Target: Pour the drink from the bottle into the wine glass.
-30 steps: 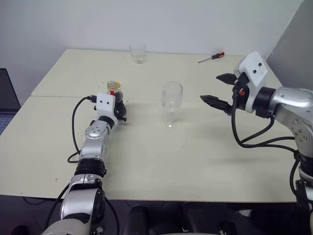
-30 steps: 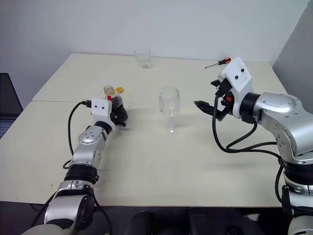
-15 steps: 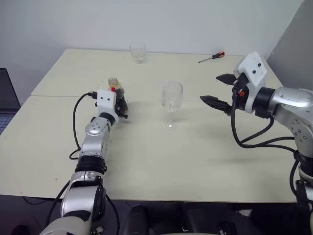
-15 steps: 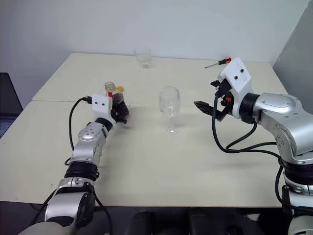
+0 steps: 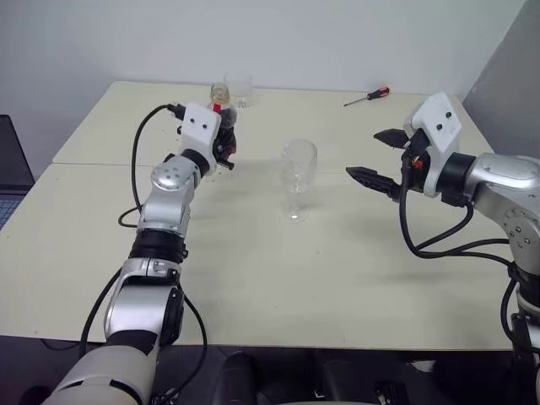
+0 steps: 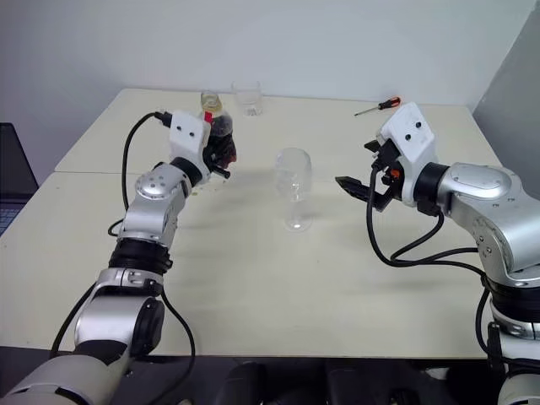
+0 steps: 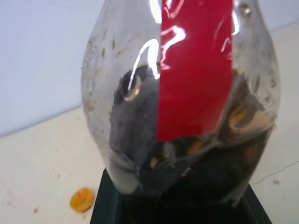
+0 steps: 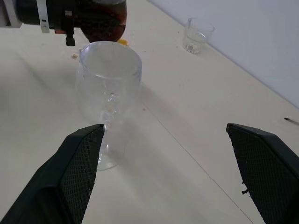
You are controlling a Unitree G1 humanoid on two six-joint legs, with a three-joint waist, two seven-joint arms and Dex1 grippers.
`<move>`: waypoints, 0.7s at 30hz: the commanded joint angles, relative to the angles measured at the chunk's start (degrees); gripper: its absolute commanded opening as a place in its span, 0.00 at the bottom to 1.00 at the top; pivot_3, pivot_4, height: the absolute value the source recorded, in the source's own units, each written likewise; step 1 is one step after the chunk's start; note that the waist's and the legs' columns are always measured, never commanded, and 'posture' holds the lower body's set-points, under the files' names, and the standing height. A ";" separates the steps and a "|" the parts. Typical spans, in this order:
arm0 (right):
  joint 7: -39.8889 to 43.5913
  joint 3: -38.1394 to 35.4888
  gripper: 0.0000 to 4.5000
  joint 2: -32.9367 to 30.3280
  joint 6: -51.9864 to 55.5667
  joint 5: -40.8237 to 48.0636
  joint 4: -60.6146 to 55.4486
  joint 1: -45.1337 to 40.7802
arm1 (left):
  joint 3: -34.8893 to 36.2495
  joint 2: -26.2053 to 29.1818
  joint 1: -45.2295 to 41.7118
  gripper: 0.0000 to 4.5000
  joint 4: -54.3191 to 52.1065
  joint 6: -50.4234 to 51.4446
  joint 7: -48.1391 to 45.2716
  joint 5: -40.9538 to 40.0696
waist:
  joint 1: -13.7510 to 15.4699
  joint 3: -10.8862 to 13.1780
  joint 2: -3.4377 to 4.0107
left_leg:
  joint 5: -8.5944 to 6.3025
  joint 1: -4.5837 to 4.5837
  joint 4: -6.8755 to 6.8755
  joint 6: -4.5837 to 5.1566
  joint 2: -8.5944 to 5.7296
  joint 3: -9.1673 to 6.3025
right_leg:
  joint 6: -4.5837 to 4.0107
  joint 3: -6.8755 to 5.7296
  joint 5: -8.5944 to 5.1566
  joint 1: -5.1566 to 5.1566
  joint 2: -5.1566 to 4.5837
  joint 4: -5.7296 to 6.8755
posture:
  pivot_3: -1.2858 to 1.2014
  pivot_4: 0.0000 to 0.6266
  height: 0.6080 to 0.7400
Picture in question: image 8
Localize clear glass tumbler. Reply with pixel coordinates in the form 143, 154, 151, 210
182, 17, 215, 54

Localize clear wine glass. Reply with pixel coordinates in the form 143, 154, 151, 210
75, 41, 143, 171

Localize dark drink bottle yellow cap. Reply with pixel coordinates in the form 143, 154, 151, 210
78, 0, 130, 46

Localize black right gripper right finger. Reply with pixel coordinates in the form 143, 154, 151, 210
226, 123, 299, 224

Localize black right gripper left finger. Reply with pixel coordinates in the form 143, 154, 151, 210
0, 123, 105, 224

